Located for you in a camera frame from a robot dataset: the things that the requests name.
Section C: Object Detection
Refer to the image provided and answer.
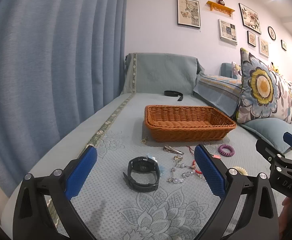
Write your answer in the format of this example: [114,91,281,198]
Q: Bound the cream spiral hair tie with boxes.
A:
[232,166,249,177]

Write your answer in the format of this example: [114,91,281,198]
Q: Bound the purple spiral hair tie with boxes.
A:
[217,143,236,157]

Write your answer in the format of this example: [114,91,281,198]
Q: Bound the red string bracelet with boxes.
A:
[185,146,209,181]

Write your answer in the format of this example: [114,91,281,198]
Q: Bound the clear bead charm bracelet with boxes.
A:
[166,162,199,184]

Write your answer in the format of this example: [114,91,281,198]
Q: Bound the black wrist watch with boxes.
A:
[123,157,161,193]

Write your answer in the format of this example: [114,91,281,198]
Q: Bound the silver charm earring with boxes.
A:
[174,155,183,163]

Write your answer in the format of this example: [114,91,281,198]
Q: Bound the right hand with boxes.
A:
[279,197,292,239]

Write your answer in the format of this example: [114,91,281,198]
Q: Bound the teal plain cushion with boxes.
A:
[240,118,292,154]

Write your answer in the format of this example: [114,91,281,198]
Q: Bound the floral sunflower pillow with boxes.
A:
[236,48,292,124]

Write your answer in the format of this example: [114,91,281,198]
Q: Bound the small floral back pillow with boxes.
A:
[231,61,242,80]

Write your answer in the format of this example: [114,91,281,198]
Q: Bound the tiny far framed picture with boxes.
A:
[281,40,287,51]

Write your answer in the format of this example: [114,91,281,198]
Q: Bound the butterfly light framed picture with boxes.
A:
[259,37,269,57]

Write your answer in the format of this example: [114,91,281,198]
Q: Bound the small dark framed picture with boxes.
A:
[247,31,257,47]

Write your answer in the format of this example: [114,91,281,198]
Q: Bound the silver hair clip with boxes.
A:
[163,145,184,155]

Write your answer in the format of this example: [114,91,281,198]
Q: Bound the white framed picture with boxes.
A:
[218,19,237,44]

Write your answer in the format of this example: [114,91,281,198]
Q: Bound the large floral framed picture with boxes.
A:
[239,3,262,34]

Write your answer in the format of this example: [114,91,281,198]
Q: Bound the brown wicker basket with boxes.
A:
[144,105,236,142]

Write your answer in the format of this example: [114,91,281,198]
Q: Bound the figurine on shelf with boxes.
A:
[217,0,225,6]

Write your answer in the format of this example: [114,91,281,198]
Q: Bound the blue curtain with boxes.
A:
[0,0,126,196]

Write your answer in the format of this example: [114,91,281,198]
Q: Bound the round wall clock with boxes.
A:
[268,26,276,41]

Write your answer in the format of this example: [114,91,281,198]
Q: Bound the black strap on bed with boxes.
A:
[163,90,184,102]

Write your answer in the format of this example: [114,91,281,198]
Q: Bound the orange wall shelf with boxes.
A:
[206,1,235,17]

